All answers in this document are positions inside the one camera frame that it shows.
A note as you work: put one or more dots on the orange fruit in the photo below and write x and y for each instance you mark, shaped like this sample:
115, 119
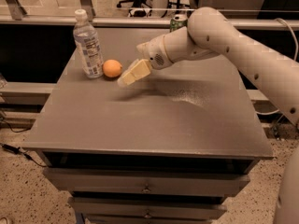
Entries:
112, 68

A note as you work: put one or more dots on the grey drawer cabinet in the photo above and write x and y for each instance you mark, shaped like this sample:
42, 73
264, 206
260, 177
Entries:
168, 149

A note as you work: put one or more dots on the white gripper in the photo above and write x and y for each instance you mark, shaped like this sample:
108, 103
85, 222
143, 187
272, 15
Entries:
154, 53

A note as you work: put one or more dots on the green soda can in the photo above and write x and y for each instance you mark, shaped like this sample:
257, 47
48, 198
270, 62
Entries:
178, 21

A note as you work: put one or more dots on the clear plastic water bottle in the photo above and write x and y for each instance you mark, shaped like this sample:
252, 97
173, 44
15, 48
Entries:
88, 45

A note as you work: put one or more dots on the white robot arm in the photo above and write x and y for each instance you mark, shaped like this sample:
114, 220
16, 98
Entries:
207, 32

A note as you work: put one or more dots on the metal railing frame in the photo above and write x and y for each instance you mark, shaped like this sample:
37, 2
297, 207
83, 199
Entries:
242, 14

